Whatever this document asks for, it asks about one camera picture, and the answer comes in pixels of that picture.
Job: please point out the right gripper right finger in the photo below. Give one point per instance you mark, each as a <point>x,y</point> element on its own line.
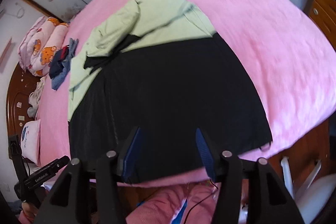
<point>231,172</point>

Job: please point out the wooden drawer cabinet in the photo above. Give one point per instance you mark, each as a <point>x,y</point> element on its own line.
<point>323,14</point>

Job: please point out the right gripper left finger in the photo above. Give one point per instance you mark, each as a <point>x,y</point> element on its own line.
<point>84,186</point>

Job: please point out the wooden headboard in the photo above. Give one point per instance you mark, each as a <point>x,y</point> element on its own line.
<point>21,85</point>

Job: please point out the pink bed blanket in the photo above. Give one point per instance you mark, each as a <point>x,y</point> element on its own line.
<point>289,60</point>

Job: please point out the folded pink bear quilt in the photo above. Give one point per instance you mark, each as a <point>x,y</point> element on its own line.
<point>40,44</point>

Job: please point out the white cloth bundle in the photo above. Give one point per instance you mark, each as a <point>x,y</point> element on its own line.
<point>35,97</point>

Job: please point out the pink fuzzy pajama legs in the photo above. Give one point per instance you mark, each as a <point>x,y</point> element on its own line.
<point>164,206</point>

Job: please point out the white plastic chair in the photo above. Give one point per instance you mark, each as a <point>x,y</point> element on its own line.
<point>307,192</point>

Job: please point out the stack of folded dark clothes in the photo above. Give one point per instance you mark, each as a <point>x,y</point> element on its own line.
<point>60,65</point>

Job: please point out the green and black hooded jacket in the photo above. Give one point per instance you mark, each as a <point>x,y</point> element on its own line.
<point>152,75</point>

